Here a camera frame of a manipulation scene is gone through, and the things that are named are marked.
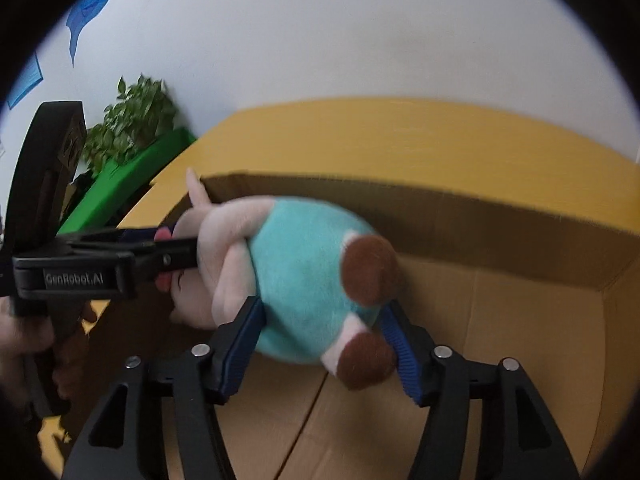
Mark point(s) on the green cloth covered bench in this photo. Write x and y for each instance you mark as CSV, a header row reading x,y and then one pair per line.
x,y
117,185

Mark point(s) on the blue wall poster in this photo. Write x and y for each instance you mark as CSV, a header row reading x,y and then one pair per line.
x,y
26,81

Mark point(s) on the shallow cardboard box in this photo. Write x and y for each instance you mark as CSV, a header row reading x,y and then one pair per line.
x,y
557,292

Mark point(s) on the green potted plant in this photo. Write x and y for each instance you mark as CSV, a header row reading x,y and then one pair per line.
x,y
142,113

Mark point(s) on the pig plush teal shirt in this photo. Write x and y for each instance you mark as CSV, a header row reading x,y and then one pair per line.
x,y
322,272

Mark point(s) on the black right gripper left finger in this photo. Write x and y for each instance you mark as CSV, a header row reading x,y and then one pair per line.
x,y
123,437

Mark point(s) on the person's left hand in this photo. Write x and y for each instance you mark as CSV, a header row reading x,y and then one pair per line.
x,y
19,337

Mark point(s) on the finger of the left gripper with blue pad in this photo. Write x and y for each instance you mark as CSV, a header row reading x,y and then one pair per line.
x,y
118,236

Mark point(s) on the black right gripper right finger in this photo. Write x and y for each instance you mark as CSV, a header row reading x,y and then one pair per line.
x,y
519,438

